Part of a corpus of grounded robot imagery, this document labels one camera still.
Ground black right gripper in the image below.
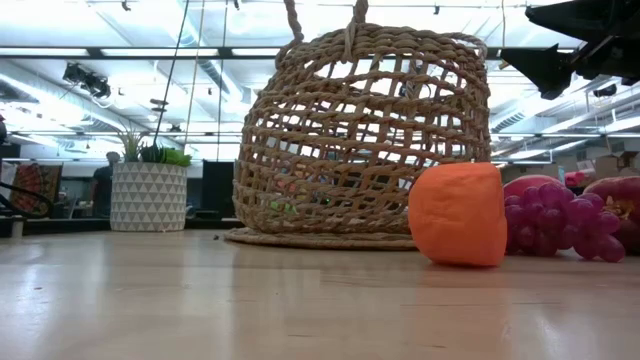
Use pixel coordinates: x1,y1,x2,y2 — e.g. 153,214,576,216
499,0,640,101

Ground red round fruit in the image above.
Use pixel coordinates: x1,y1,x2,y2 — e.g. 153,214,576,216
502,174,565,200

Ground red and yellow apple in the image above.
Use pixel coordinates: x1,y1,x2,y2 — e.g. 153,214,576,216
582,175,640,254

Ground purple grape bunch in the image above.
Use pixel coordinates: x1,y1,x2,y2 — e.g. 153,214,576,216
503,180,627,264

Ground orange fruit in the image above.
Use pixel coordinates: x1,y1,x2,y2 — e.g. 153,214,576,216
407,161,509,268

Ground cardboard boxes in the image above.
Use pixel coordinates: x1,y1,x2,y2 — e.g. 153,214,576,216
593,151,640,177

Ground black monitor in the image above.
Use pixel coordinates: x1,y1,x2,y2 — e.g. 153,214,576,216
201,159,236,220

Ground green artificial plant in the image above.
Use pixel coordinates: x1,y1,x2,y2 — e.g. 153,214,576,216
117,130,193,168

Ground white triangle-patterned plant pot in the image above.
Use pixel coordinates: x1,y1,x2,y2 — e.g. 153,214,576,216
109,161,189,233

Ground black ceiling-mounted device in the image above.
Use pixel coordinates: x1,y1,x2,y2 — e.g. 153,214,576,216
62,62,113,100

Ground person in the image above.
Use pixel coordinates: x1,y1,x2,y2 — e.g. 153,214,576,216
89,151,122,219

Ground colourful patterned artwork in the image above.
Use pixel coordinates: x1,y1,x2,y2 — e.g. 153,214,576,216
9,163,64,220

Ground woven wicker basket with handles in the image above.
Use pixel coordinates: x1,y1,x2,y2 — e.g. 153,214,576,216
223,0,494,251

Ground black hanging cable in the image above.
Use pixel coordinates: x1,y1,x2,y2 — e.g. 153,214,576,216
151,0,192,147

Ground black metal table frame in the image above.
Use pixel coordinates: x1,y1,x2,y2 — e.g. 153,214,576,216
0,215,246,237

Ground black curved cable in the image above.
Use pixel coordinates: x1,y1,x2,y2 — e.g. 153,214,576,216
0,181,55,220

